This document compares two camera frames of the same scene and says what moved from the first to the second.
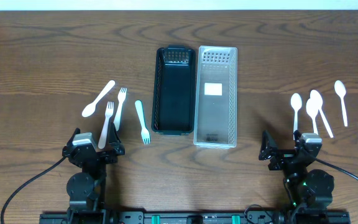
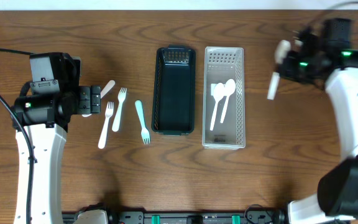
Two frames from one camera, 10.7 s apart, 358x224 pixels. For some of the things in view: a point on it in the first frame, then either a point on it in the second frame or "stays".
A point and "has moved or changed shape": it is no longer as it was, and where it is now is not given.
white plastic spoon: x=296 y=102 → x=219 y=92
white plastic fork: x=109 y=111 stays
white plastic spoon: x=311 y=107 → x=229 y=88
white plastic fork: x=122 y=96 stays
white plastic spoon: x=316 y=95 → x=282 y=49
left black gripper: x=98 y=156 → x=84 y=99
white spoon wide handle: x=89 y=109 stays
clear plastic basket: x=215 y=109 has moved or changed shape
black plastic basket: x=174 y=96 stays
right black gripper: x=285 y=158 → x=285 y=68
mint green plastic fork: x=145 y=133 stays
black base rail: x=196 y=217 stays
